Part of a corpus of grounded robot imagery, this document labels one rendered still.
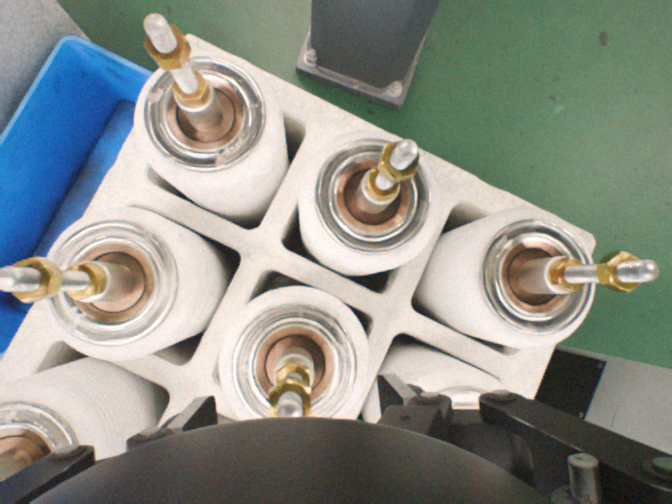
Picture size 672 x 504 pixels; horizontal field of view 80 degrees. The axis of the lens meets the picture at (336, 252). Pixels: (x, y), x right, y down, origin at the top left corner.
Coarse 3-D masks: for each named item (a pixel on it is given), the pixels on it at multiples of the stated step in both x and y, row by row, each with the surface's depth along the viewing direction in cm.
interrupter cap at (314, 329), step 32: (256, 320) 24; (288, 320) 25; (320, 320) 25; (256, 352) 24; (320, 352) 25; (352, 352) 25; (256, 384) 24; (320, 384) 24; (352, 384) 24; (256, 416) 24; (320, 416) 24
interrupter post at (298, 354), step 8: (288, 352) 23; (296, 352) 23; (304, 352) 24; (280, 360) 22; (288, 360) 22; (296, 360) 22; (304, 360) 22; (312, 360) 24; (312, 368) 22; (312, 376) 22
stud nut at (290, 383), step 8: (288, 376) 17; (280, 384) 16; (288, 384) 16; (296, 384) 16; (304, 384) 17; (272, 392) 16; (280, 392) 16; (296, 392) 16; (304, 392) 16; (272, 400) 16; (304, 400) 16; (272, 408) 16; (304, 408) 16; (272, 416) 16
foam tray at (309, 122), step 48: (192, 48) 33; (288, 96) 33; (288, 144) 40; (96, 192) 32; (144, 192) 32; (288, 192) 33; (480, 192) 34; (240, 240) 32; (288, 240) 41; (432, 240) 33; (240, 288) 32; (336, 288) 32; (384, 288) 36; (48, 336) 30; (192, 336) 42; (384, 336) 32; (432, 336) 33; (0, 384) 30; (192, 384) 31; (528, 384) 33
